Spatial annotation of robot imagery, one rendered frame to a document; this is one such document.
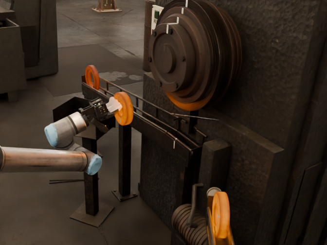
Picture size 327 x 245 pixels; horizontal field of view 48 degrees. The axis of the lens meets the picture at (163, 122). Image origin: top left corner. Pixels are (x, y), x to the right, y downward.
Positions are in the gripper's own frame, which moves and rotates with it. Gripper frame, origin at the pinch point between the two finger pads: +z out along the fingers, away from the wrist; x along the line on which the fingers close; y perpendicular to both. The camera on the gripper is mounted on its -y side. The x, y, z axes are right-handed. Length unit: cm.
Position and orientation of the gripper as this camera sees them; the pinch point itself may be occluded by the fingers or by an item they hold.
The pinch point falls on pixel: (122, 104)
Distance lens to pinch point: 172.7
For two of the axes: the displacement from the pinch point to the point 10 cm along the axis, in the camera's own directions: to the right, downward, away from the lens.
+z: 8.2, -4.4, 3.6
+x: -5.4, -4.0, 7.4
